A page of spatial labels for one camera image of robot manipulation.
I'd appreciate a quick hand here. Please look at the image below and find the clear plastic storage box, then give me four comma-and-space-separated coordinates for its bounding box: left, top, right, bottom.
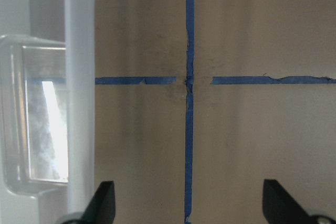
1, 0, 95, 223

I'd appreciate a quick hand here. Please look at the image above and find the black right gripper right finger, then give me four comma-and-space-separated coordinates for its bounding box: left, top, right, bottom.
262, 179, 335, 224

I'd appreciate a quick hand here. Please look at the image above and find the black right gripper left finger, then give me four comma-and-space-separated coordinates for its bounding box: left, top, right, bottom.
59, 181, 116, 224

